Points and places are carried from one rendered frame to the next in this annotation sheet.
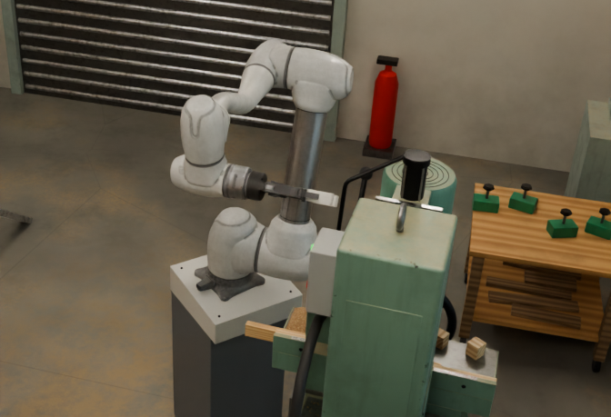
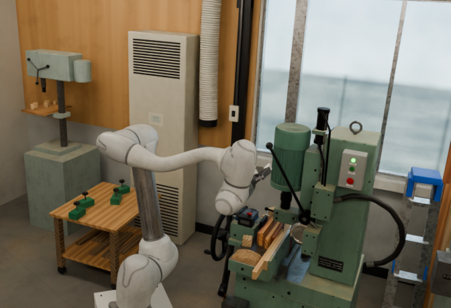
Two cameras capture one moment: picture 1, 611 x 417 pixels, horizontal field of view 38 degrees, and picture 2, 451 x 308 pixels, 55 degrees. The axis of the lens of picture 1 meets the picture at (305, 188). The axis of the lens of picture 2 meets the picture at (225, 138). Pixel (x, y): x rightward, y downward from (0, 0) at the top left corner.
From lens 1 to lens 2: 258 cm
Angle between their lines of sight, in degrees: 72
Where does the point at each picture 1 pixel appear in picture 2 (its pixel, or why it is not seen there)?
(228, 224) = (145, 265)
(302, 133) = (152, 177)
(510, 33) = not seen: outside the picture
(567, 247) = (129, 203)
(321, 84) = (154, 140)
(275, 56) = (131, 136)
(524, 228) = (105, 210)
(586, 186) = (68, 189)
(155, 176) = not seen: outside the picture
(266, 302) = (164, 298)
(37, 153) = not seen: outside the picture
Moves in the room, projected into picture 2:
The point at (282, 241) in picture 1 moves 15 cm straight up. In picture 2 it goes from (167, 249) to (167, 221)
